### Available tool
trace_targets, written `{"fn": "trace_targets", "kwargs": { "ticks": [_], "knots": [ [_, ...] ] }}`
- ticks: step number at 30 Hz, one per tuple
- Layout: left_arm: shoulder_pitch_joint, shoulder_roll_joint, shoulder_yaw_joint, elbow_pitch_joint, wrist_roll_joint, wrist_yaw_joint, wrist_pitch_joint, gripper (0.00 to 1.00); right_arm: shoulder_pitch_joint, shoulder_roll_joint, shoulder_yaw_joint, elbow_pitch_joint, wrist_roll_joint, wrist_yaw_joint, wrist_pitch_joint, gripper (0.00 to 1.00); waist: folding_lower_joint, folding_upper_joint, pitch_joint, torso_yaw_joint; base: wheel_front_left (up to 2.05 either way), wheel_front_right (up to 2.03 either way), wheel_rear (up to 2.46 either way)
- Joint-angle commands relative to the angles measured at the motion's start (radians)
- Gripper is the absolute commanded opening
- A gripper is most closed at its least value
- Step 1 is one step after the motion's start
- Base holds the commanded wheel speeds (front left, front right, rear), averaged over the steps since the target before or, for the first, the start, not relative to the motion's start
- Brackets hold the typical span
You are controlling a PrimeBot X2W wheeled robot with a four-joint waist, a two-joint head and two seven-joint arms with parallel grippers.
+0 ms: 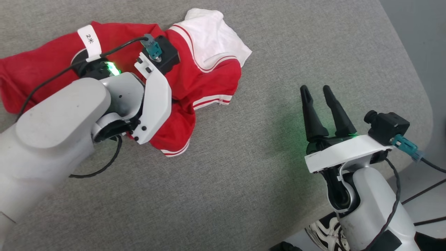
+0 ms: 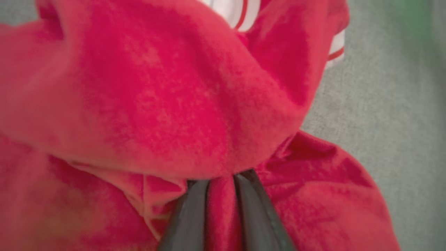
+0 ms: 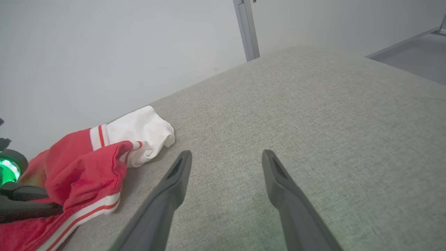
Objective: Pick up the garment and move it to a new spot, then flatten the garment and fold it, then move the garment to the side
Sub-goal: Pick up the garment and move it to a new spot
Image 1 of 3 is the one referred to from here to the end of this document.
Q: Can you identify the teal camera connector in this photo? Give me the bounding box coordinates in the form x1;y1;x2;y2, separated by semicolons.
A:
391;134;424;161
144;34;163;62

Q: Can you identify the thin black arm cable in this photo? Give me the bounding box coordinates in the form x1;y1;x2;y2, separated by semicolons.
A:
16;36;148;178
362;159;401;251

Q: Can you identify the teal right camera connector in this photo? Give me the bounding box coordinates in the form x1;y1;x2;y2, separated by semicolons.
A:
391;134;424;161

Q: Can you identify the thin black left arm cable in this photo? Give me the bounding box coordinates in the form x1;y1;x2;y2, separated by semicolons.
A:
16;36;148;178

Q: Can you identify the black right camera cable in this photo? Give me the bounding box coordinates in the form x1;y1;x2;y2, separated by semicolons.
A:
420;157;446;174

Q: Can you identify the white and black sneaker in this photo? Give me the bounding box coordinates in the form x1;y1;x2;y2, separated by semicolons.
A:
305;212;349;251

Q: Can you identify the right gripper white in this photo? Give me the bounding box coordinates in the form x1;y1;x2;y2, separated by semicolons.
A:
300;85;394;174

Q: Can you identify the red and white jersey shirt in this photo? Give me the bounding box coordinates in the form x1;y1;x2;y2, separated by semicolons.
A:
0;8;253;158

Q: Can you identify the grey fabric sofa cushion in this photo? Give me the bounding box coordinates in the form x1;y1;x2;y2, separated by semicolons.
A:
0;0;433;251

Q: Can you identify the thin black floor cable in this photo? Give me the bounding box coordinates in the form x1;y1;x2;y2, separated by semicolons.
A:
401;178;446;205
414;216;446;226

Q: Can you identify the teal left camera connector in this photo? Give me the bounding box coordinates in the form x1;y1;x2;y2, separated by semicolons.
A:
144;34;163;62

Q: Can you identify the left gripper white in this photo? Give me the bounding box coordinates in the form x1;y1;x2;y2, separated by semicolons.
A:
71;51;172;145

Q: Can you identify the white label strip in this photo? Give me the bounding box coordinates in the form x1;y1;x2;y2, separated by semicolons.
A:
77;24;102;62

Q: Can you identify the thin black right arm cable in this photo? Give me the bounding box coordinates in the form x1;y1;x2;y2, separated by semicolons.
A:
362;159;401;251

